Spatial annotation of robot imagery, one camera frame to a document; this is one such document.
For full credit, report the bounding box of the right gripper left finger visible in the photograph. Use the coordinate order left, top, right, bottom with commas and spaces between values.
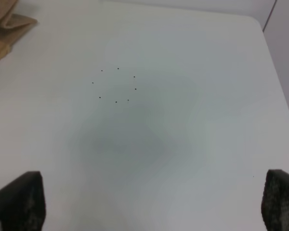
0, 171, 46, 231

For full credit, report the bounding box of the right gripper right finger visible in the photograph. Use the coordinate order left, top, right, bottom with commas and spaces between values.
261, 169, 289, 231

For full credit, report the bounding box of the brown linen tote bag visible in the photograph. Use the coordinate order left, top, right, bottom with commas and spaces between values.
0, 0, 38, 60

